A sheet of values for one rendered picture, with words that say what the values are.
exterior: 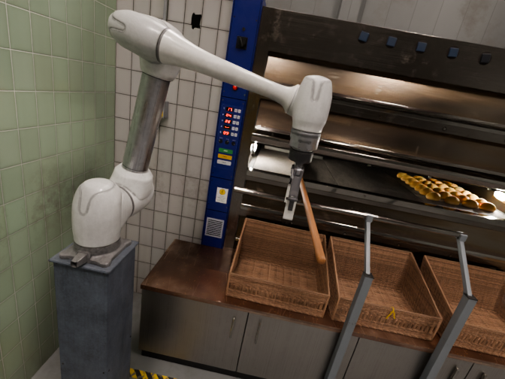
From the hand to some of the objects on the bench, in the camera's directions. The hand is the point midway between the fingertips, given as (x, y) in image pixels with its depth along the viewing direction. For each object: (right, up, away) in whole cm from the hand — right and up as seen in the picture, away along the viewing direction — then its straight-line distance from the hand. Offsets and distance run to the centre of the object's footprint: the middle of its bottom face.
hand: (288, 207), depth 95 cm
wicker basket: (+60, -63, +80) cm, 118 cm away
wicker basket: (+2, -51, +82) cm, 97 cm away
